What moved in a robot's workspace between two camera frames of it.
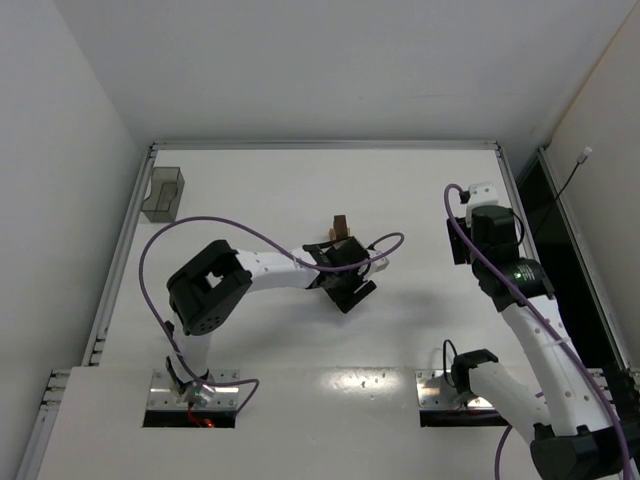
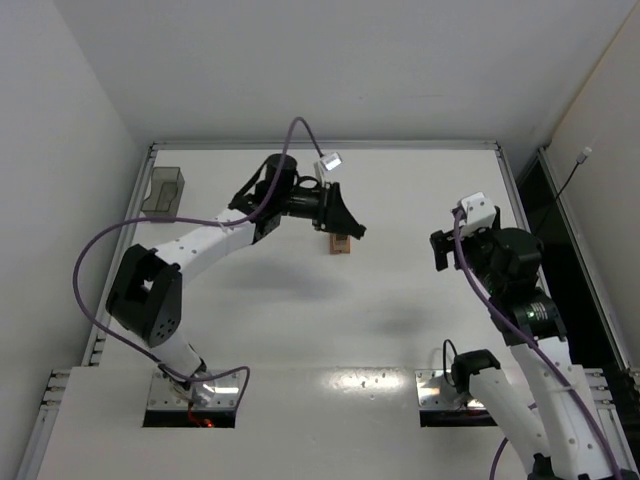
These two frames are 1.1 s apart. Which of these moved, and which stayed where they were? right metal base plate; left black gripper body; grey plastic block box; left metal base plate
Moved: left black gripper body
Stayed: left metal base plate; grey plastic block box; right metal base plate
